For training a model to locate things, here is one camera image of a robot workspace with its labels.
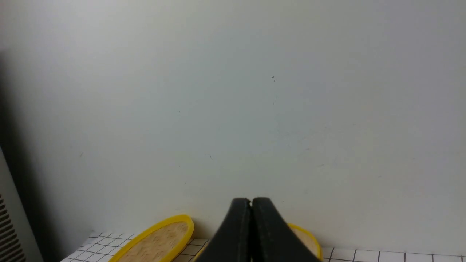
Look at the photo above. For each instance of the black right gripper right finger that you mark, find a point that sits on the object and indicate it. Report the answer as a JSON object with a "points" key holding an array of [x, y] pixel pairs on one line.
{"points": [[276, 236]]}

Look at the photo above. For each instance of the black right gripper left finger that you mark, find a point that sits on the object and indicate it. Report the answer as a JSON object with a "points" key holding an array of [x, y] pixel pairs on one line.
{"points": [[231, 241]]}

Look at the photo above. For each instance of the yellow-rimmed bamboo steamer basket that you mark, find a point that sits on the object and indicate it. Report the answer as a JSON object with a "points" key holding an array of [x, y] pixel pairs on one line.
{"points": [[245, 244]]}

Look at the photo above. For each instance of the yellow-rimmed bamboo steamer lid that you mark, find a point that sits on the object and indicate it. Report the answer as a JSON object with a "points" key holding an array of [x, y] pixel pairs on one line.
{"points": [[161, 242]]}

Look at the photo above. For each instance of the grey ventilated device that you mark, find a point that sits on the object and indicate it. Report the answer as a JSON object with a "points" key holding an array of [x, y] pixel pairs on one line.
{"points": [[17, 242]]}

